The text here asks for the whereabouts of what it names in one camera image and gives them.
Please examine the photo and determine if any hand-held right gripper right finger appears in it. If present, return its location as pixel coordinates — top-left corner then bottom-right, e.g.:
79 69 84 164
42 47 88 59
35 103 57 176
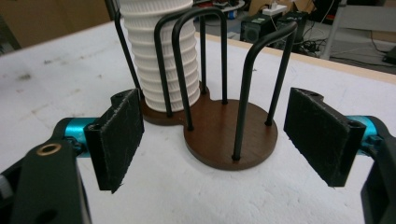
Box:
283 87 367 188

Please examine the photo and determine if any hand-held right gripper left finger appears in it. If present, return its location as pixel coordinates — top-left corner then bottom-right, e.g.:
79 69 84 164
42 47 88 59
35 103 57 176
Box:
83 88 146 194

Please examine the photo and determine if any wooden base wire cup holder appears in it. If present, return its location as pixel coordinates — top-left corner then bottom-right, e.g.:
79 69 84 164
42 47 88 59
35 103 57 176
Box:
104 0 298 172

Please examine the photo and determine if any stack of paper cups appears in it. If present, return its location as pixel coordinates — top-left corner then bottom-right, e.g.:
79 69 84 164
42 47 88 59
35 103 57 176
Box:
119 0 202 113

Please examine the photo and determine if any white foam mat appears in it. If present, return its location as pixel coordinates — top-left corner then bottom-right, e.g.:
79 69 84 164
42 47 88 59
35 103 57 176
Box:
0 21 396 224

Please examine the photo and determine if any black computer tower round grille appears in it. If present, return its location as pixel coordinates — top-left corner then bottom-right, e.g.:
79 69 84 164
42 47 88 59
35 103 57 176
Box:
240 12 278 45

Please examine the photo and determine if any white power strip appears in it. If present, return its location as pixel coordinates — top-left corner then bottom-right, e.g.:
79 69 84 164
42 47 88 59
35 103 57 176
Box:
262 2 288 17

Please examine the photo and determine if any white round table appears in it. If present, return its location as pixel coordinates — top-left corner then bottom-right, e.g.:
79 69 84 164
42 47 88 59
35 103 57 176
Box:
214 0 248 14

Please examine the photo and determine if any tangle of floor cables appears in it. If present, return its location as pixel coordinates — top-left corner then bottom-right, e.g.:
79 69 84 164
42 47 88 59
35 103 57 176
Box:
292 27 332 58

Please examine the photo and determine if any grey desk leg frame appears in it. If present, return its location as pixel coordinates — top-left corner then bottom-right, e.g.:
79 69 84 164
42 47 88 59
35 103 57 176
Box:
319 0 396 61

